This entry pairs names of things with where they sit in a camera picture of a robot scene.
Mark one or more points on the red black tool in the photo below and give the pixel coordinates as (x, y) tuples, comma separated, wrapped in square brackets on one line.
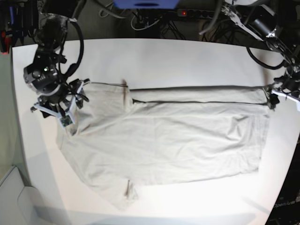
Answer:
[(4, 42)]

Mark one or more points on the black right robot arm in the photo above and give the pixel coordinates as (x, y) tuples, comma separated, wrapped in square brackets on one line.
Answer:
[(52, 35)]

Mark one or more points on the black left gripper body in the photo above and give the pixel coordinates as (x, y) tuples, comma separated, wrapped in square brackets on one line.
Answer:
[(289, 83)]

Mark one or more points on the beige t-shirt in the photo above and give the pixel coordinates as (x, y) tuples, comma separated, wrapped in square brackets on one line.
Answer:
[(124, 139)]

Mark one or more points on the blue box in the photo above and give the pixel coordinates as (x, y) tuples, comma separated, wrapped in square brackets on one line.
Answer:
[(145, 4)]

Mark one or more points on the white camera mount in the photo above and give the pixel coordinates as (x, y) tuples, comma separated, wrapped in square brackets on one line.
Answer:
[(272, 94)]

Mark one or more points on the black power strip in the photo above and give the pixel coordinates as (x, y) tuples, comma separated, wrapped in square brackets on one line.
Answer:
[(195, 13)]

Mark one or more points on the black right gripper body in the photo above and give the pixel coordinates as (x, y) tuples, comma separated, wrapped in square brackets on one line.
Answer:
[(52, 88)]

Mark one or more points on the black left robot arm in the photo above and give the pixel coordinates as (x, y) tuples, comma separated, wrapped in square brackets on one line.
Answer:
[(263, 24)]

